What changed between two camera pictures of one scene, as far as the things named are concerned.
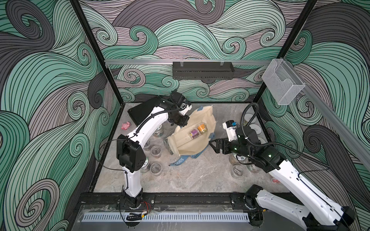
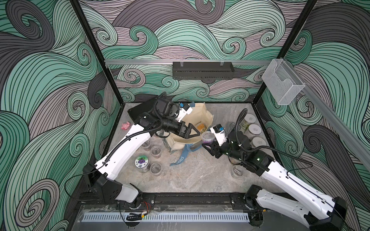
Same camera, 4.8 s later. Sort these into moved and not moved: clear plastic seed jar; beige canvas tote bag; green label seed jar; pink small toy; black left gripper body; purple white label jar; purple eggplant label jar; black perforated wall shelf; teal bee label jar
Moved: purple white label jar; black left gripper body; beige canvas tote bag
Not moved: purple eggplant label jar; green label seed jar; pink small toy; teal bee label jar; clear plastic seed jar; black perforated wall shelf
